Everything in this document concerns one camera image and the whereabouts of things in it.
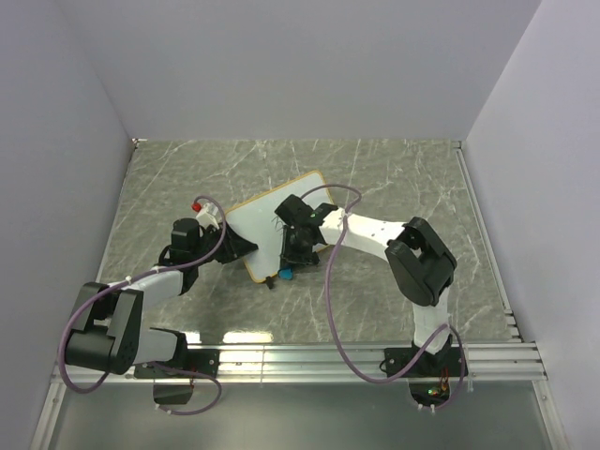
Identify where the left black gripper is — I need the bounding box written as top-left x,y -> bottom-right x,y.
191,220 -> 256,265

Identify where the blue whiteboard eraser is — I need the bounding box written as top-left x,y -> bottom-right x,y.
277,267 -> 293,280

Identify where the yellow framed whiteboard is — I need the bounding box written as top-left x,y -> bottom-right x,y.
226,170 -> 325,283

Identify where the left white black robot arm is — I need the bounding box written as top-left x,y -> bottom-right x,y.
59,218 -> 258,377

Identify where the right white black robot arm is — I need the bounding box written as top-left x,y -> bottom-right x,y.
275,195 -> 463,384

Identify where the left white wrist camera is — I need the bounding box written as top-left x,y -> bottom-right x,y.
191,202 -> 221,230

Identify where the aluminium front rail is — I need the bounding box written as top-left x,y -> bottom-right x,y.
51,343 -> 548,385

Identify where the aluminium rail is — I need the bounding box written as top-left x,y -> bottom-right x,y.
452,141 -> 523,342
51,343 -> 548,385

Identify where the aluminium right side rail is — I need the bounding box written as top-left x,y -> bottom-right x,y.
452,141 -> 523,342

